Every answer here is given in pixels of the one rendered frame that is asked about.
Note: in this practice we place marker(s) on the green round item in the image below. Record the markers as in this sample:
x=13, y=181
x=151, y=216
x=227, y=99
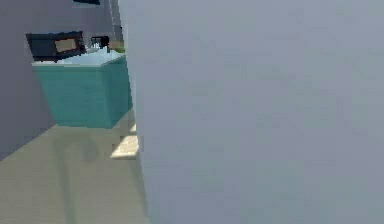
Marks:
x=119, y=50

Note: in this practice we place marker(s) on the teal kitchen counter cabinet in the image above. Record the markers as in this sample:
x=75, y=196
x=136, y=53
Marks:
x=83, y=93

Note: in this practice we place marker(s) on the black coffee machine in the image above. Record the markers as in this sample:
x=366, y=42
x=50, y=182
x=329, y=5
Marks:
x=100, y=42

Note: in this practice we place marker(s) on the black microwave oven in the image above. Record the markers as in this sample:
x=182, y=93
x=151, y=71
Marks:
x=55, y=45

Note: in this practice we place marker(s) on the dark wall cabinet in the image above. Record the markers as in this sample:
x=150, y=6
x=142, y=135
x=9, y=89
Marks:
x=86, y=2

